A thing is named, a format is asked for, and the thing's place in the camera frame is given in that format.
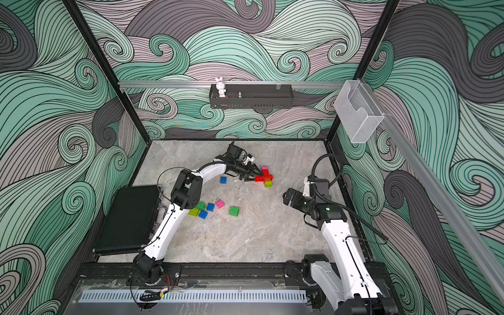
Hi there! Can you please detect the aluminium rail back wall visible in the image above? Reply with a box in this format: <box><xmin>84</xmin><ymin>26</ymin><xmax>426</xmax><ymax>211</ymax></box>
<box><xmin>117</xmin><ymin>80</ymin><xmax>345</xmax><ymax>91</ymax></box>

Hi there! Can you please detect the long red lego brick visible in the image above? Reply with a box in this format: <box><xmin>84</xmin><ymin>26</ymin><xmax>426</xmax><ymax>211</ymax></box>
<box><xmin>255</xmin><ymin>171</ymin><xmax>273</xmax><ymax>182</ymax></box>

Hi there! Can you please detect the white pink bunny figurine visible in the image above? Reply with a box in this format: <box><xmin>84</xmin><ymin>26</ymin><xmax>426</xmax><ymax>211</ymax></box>
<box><xmin>215</xmin><ymin>77</ymin><xmax>227</xmax><ymax>98</ymax></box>

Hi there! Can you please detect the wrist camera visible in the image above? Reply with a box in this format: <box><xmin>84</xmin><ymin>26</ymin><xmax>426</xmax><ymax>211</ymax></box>
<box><xmin>242</xmin><ymin>154</ymin><xmax>255</xmax><ymax>165</ymax></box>
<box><xmin>303</xmin><ymin>177</ymin><xmax>312</xmax><ymax>198</ymax></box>

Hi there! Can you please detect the black wall shelf tray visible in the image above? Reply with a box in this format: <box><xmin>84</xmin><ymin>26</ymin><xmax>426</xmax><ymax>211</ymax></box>
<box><xmin>209</xmin><ymin>84</ymin><xmax>294</xmax><ymax>110</ymax></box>

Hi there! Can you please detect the green lego brick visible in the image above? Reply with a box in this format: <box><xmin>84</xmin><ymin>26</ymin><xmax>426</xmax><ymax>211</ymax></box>
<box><xmin>228</xmin><ymin>206</ymin><xmax>240</xmax><ymax>217</ymax></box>
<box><xmin>196</xmin><ymin>202</ymin><xmax>206</xmax><ymax>211</ymax></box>

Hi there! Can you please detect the aluminium rail right wall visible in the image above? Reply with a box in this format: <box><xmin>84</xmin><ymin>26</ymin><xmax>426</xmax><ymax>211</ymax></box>
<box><xmin>363</xmin><ymin>83</ymin><xmax>503</xmax><ymax>301</ymax></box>

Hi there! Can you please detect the green lego brick right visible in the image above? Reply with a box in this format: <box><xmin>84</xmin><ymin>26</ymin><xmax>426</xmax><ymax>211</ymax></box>
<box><xmin>228</xmin><ymin>206</ymin><xmax>240</xmax><ymax>217</ymax></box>

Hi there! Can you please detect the lime long lego brick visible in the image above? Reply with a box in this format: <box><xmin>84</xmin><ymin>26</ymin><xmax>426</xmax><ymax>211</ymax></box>
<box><xmin>188</xmin><ymin>208</ymin><xmax>200</xmax><ymax>217</ymax></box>

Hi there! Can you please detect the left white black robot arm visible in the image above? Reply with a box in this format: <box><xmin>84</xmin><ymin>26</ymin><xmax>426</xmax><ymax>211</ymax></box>
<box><xmin>133</xmin><ymin>143</ymin><xmax>263</xmax><ymax>285</ymax></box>

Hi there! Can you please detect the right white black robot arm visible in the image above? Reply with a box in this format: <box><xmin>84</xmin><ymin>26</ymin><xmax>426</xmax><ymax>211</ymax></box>
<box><xmin>282</xmin><ymin>176</ymin><xmax>400</xmax><ymax>314</ymax></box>

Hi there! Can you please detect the aluminium rail wall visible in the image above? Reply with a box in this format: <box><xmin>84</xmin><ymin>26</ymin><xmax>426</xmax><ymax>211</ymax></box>
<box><xmin>117</xmin><ymin>80</ymin><xmax>345</xmax><ymax>91</ymax></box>
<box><xmin>363</xmin><ymin>83</ymin><xmax>503</xmax><ymax>301</ymax></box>

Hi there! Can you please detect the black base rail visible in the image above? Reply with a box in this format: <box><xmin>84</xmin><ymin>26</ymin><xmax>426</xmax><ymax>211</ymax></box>
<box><xmin>78</xmin><ymin>261</ymin><xmax>391</xmax><ymax>287</ymax></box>

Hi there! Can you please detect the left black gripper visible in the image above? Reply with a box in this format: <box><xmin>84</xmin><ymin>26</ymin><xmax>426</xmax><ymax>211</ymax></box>
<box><xmin>233</xmin><ymin>162</ymin><xmax>265</xmax><ymax>182</ymax></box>

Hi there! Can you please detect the white slotted cable duct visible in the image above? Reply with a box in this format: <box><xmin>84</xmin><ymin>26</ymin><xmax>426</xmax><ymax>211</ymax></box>
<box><xmin>77</xmin><ymin>289</ymin><xmax>307</xmax><ymax>304</ymax></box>

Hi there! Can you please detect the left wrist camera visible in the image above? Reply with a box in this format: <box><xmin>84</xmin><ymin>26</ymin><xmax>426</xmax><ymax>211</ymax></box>
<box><xmin>242</xmin><ymin>154</ymin><xmax>255</xmax><ymax>165</ymax></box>

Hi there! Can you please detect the black box on table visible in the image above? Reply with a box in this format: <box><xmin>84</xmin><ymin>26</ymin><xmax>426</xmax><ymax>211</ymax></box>
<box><xmin>94</xmin><ymin>185</ymin><xmax>161</xmax><ymax>256</ymax></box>

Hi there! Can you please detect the clear plastic wall bin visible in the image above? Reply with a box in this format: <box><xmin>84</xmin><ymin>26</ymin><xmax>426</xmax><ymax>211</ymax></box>
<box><xmin>334</xmin><ymin>80</ymin><xmax>384</xmax><ymax>144</ymax></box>

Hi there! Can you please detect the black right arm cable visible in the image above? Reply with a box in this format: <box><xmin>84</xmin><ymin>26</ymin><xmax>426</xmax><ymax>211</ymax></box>
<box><xmin>310</xmin><ymin>153</ymin><xmax>389</xmax><ymax>242</ymax></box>

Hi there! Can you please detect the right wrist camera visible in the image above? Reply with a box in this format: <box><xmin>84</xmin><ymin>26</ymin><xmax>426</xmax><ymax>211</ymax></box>
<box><xmin>303</xmin><ymin>177</ymin><xmax>312</xmax><ymax>198</ymax></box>

